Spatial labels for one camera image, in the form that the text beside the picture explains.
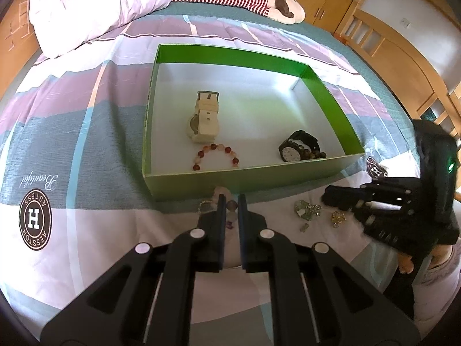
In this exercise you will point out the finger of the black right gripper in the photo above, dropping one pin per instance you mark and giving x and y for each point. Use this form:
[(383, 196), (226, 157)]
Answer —
[(343, 198)]

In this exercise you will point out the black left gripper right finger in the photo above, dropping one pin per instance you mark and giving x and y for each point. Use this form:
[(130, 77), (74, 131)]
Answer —
[(253, 251)]

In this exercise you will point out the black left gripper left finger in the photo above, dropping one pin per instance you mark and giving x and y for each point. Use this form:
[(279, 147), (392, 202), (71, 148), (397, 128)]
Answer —
[(211, 245)]

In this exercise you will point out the silver bangle with charm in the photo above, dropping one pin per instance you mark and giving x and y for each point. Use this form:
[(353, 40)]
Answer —
[(211, 204)]

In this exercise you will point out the green stone jewelry cluster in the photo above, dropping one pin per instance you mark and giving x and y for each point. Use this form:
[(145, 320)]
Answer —
[(307, 212)]

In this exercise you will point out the person's right hand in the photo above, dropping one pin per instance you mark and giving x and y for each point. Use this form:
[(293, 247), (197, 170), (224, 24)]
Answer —
[(439, 255)]

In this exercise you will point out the small gold earring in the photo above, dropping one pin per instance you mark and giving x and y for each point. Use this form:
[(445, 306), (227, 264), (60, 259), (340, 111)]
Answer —
[(338, 218)]

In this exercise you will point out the black wrist watch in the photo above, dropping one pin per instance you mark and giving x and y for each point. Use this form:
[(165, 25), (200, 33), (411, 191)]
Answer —
[(300, 146)]

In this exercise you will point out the cream wrist watch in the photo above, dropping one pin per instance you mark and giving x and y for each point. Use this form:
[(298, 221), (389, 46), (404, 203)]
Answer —
[(203, 126)]

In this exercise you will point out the green cardboard box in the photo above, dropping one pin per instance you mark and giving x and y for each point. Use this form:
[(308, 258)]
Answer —
[(263, 99)]

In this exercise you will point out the patchwork bed sheet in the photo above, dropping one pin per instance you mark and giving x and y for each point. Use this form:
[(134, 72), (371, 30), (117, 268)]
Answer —
[(73, 198)]

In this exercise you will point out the wooden headboard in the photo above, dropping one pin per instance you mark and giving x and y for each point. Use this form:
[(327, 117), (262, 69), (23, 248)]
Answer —
[(407, 73)]

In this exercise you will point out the wooden wardrobe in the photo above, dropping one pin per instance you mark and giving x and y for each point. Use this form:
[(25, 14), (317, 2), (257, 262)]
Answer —
[(18, 41)]

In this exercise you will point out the pink white pillow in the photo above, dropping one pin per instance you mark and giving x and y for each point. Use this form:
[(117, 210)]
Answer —
[(63, 25)]

